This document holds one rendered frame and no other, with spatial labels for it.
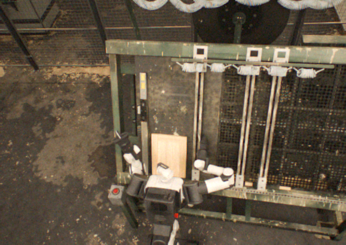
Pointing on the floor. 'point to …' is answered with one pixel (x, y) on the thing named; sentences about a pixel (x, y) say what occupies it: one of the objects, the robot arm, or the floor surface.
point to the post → (130, 216)
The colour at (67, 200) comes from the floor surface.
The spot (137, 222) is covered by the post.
